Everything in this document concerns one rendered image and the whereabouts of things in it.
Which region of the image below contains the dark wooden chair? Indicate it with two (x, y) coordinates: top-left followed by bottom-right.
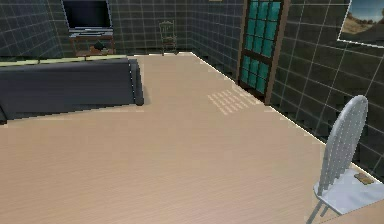
(158, 20), (179, 56)

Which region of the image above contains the brown door with teal panes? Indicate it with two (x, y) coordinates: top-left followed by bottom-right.
(235, 0), (292, 106)

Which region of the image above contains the brown television stand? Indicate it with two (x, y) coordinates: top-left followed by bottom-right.
(68, 29), (116, 57)

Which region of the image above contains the dark grey sofa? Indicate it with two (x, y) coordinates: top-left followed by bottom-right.
(0, 54), (145, 126)

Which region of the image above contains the black television set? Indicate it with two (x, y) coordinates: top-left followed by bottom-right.
(61, 0), (114, 33)

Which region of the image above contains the pale grey round-back chair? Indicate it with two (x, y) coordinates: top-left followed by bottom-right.
(305, 94), (384, 224)

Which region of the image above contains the small brown flat object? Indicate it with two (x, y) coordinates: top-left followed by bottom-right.
(353, 172), (375, 185)

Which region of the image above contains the framed landscape picture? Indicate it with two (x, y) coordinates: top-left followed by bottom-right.
(337, 0), (384, 49)

